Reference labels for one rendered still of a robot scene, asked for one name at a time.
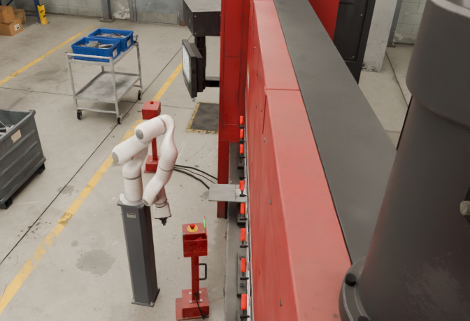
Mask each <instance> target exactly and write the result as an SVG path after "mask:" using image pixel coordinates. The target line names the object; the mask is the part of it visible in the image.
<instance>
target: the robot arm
mask: <svg viewBox="0 0 470 321"><path fill-rule="evenodd" d="M174 128H175V122H174V120H173V118H172V117H171V116H170V115H160V116H157V117H154V118H153V119H151V120H148V121H145V122H143V123H141V124H140V125H138V126H137V127H136V128H135V130H134V133H135V134H134V135H133V136H132V137H130V138H128V139H127V140H126V141H123V142H122V143H120V144H119V145H117V146H115V147H114V148H113V150H112V158H113V161H114V162H116V163H118V164H124V166H123V167H122V177H123V183H124V190H123V191H122V193H121V195H120V201H121V202H122V203H123V204H124V205H126V206H139V205H141V204H145V205H146V206H151V205H153V210H154V216H155V219H159V220H161V221H162V224H163V226H164V225H166V219H167V218H168V217H171V209H170V206H169V203H168V201H167V200H168V198H167V197H166V191H165V184H167V183H168V181H169V180H170V178H171V174H172V172H173V169H174V166H175V163H176V160H177V157H178V150H177V147H176V145H175V143H174V140H173V132H174ZM162 134H163V135H164V137H163V139H162V142H161V145H160V149H159V150H160V155H161V156H160V158H159V164H158V167H157V171H156V174H155V175H154V176H153V177H152V179H151V180H150V182H149V183H148V184H147V186H146V187H145V189H144V188H143V181H142V173H141V166H142V164H143V162H144V160H145V158H146V156H147V154H148V145H150V144H151V142H152V140H153V138H155V137H157V136H160V135H162ZM163 217H164V218H163Z"/></svg>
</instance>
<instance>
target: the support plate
mask: <svg viewBox="0 0 470 321"><path fill-rule="evenodd" d="M208 201H226V202H245V197H236V200H235V185H229V184H210V188H209V196H208Z"/></svg>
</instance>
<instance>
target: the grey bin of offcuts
mask: <svg viewBox="0 0 470 321"><path fill-rule="evenodd" d="M35 114H36V111H35V110H29V111H20V110H8V109H3V108H0V209H6V210H7V209H8V208H9V207H10V205H11V204H12V203H13V202H12V199H11V197H10V196H11V195H12V194H13V193H14V192H15V191H16V190H17V189H18V188H19V187H20V186H21V185H22V184H23V183H24V182H25V181H26V180H27V179H28V178H29V177H30V176H31V175H32V174H33V173H37V174H42V173H43V171H44V170H45V165H44V162H45V161H46V158H45V156H44V155H43V150H42V147H41V142H40V138H39V135H38V129H37V126H36V121H35V118H34V116H35Z"/></svg>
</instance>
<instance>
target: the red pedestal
mask: <svg viewBox="0 0 470 321"><path fill-rule="evenodd" d="M160 113H161V102H160V101H145V103H144V105H143V108H142V116H143V120H151V119H153V118H154V117H157V116H159V115H160ZM151 143H152V155H148V158H147V160H146V163H145V169H144V173H156V171H157V167H158V164H159V158H160V156H158V155H157V137H155V138H153V140H152V142H151Z"/></svg>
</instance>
